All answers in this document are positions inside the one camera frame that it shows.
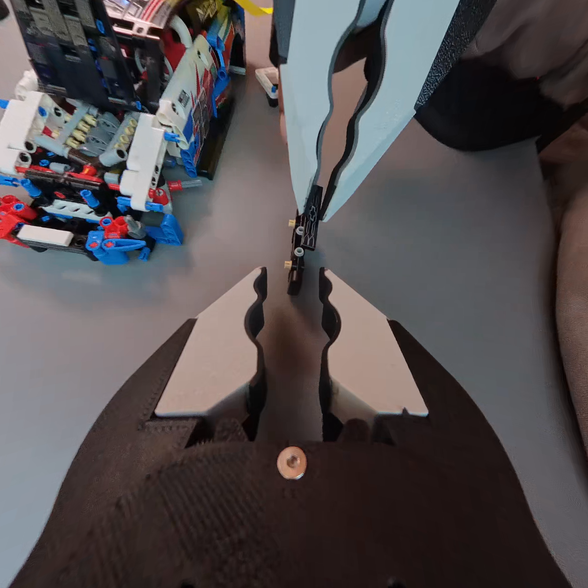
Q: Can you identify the person's beige hoodie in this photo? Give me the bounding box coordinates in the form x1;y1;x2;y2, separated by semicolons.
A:
535;110;588;460

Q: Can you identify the toy brick race car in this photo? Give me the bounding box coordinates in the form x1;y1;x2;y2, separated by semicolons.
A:
0;0;249;266

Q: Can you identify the white curved brick piece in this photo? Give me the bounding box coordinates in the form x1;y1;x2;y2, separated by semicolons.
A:
255;66;281;109

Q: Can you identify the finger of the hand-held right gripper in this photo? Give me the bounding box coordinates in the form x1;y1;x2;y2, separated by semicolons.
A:
278;0;366;216
320;0;461;223

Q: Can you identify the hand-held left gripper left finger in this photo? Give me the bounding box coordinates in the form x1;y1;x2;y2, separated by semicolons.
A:
154;267;268;443

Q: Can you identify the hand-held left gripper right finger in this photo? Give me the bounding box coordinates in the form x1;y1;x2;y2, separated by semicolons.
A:
319;267;430;443

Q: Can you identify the black chair armrest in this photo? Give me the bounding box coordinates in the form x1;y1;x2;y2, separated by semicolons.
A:
413;60;556;153

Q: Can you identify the black brick assembly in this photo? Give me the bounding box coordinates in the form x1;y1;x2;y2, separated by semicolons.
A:
285;210;309;296

